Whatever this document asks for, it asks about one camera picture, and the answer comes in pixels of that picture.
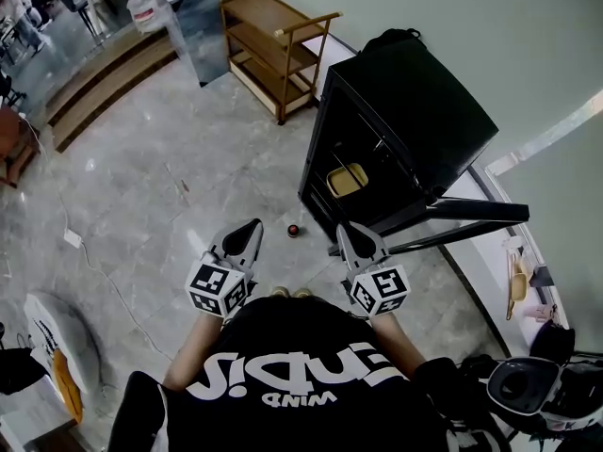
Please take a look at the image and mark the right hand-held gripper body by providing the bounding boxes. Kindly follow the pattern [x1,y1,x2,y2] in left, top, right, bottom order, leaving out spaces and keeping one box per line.
[348,256,413,319]

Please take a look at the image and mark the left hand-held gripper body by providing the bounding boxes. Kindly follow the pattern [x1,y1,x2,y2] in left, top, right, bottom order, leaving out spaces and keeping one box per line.
[185,251,256,320]

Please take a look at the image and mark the black mini fridge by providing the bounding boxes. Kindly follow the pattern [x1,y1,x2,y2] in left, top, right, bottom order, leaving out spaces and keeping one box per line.
[297,35,531,259]

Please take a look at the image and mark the person's right forearm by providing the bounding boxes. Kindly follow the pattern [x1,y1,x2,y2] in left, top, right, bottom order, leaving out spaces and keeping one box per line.
[368,312,429,381]

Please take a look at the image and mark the person's left forearm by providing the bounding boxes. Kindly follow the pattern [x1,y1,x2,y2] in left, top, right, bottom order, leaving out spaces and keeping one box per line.
[161,312,223,394]

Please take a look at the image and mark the yellow tray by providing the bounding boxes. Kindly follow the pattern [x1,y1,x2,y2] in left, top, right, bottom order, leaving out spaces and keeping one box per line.
[325,162,370,201]

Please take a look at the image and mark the white curved counter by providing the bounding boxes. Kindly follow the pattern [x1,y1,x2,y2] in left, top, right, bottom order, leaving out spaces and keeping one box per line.
[437,157,574,360]

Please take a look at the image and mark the wooden scoop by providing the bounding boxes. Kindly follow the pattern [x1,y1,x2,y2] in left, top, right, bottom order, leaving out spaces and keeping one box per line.
[505,250,534,323]

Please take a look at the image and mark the person's black printed shirt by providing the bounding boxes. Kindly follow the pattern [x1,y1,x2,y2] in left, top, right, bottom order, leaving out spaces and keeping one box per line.
[106,293,515,452]

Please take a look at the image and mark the white and orange plush toy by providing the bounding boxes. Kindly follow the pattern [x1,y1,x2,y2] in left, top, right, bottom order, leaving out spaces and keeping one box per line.
[23,290,104,427]

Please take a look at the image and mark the wooden steps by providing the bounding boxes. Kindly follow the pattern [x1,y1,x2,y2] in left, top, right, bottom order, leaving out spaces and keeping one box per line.
[43,27,179,153]

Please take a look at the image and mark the black bag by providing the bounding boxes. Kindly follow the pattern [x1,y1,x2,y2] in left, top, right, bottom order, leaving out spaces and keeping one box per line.
[0,345,49,396]
[361,26,424,57]

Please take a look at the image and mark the grey metal cabinet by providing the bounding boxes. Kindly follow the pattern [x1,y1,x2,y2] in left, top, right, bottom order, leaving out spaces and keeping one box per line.
[154,0,252,88]

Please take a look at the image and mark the wooden shelf cart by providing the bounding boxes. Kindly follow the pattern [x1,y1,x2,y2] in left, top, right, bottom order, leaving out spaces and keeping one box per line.
[220,0,344,125]

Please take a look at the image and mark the brown wooden stool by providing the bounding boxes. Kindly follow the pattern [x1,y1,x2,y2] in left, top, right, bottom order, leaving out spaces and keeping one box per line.
[0,105,42,188]

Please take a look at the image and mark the large clear water jug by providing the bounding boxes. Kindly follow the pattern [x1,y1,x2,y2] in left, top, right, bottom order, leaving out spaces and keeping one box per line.
[125,0,167,33]

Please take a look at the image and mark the white cable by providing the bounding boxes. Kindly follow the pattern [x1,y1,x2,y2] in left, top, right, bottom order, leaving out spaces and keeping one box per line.
[18,113,174,363]

